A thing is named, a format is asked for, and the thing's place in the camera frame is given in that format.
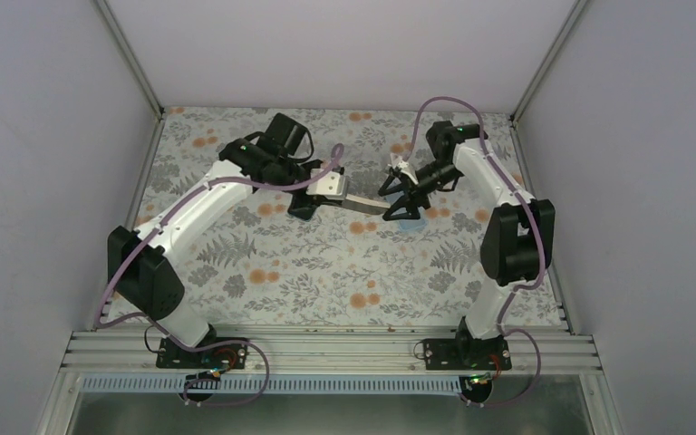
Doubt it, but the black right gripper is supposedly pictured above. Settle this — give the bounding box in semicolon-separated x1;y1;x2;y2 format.
381;159;465;219

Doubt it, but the black phone from case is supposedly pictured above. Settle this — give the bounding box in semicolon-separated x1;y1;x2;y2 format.
287;206;317;222

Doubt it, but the black bare phone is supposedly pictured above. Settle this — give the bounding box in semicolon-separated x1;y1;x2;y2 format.
342;198;392;218

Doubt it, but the beige phone case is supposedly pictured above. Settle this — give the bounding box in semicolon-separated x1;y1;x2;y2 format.
342;194;392;211

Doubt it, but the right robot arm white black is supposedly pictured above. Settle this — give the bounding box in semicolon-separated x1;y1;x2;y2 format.
379;121;556;369

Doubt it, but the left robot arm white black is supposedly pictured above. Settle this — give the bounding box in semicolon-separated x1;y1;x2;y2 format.
103;113;344;367

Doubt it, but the floral patterned table mat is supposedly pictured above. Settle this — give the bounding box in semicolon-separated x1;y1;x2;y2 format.
136;106;562;328

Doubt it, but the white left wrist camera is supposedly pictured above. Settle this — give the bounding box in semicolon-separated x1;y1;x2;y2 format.
305;170;348;201

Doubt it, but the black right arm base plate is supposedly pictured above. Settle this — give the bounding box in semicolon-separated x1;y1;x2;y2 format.
414;336;512;371

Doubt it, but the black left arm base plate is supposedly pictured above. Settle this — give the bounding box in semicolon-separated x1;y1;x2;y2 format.
155;338;248;371

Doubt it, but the aluminium front rail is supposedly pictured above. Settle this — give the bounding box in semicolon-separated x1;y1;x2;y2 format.
61;324;603;375

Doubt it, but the white slotted cable duct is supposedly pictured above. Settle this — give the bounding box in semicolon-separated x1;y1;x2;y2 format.
80;373;481;396

